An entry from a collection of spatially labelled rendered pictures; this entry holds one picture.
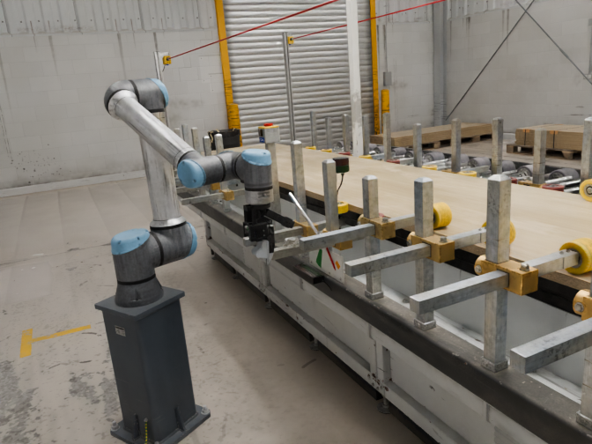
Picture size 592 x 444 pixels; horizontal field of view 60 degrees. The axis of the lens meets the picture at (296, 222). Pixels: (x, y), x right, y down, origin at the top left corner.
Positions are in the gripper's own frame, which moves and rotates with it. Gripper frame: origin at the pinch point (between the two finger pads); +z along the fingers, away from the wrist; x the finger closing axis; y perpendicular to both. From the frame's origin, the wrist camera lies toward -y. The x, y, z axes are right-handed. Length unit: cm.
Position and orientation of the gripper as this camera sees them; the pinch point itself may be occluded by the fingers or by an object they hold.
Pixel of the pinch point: (269, 260)
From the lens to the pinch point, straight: 170.3
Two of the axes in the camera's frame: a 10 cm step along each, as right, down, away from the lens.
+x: 4.3, 2.1, -8.8
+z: 0.5, 9.7, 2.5
